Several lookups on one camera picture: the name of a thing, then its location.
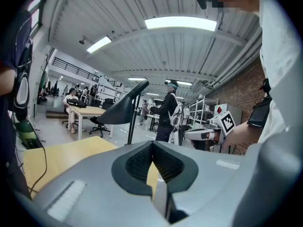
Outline person's white shirt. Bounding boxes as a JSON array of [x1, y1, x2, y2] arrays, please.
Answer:
[[258, 0, 299, 144]]

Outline white shelving unit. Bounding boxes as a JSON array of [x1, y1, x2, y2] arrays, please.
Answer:
[[97, 83, 126, 101]]

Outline black office chair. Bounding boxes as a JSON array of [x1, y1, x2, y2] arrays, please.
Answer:
[[89, 98, 114, 138]]

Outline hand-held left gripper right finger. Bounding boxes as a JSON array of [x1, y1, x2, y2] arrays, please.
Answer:
[[152, 140, 301, 227]]

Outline person's head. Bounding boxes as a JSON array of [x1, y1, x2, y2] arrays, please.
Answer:
[[208, 0, 261, 15]]

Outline black bag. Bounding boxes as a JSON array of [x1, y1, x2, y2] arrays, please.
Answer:
[[66, 98, 87, 108]]

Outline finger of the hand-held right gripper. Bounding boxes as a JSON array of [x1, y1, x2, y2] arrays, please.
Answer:
[[184, 128, 215, 141]]

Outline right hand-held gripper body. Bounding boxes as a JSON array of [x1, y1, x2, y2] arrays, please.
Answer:
[[205, 111, 236, 146]]

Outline black desk lamp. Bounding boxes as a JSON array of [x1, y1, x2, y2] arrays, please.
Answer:
[[96, 79, 150, 146]]

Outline small black chest monitor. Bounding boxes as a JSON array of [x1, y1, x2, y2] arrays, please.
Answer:
[[247, 97, 273, 129]]

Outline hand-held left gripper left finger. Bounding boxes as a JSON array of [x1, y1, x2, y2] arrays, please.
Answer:
[[14, 140, 171, 227]]

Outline low wooden table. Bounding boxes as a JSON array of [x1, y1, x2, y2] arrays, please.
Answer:
[[23, 136, 160, 200]]

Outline black mezzanine railing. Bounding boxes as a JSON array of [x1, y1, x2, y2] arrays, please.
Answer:
[[52, 57, 100, 82]]

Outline white metal shelf rack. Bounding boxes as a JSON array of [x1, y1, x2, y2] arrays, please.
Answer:
[[188, 95, 220, 139]]

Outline person's right forearm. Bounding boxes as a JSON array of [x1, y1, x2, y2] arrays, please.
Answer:
[[222, 121, 263, 155]]

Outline ceiling light strips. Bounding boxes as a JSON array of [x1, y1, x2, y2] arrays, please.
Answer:
[[86, 17, 217, 96]]

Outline black cable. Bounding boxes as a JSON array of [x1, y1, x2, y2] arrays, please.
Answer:
[[27, 147, 48, 193]]

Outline wooden desk white legs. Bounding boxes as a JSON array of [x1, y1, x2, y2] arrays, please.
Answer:
[[70, 105, 114, 140]]

